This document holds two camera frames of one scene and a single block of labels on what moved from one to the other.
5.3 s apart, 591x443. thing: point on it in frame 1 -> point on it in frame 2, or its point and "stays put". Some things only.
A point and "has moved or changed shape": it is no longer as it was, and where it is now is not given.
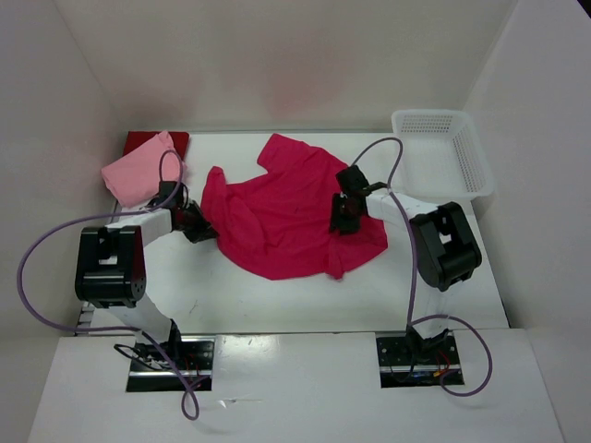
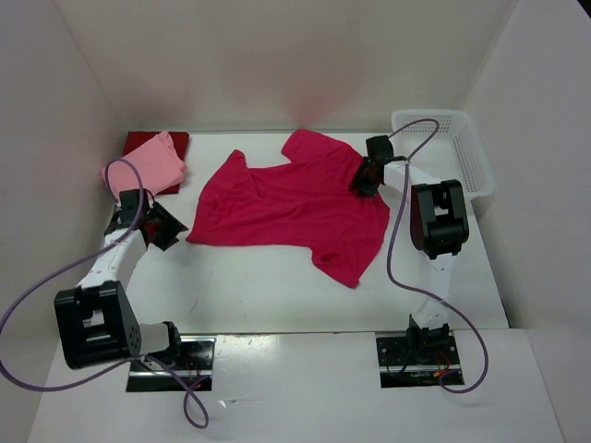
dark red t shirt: [180, 140] stays put
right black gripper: [337, 221] -> [357, 182]
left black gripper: [203, 230] -> [174, 226]
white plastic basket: [442, 157] stays put
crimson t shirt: [276, 225] has moved or changed shape
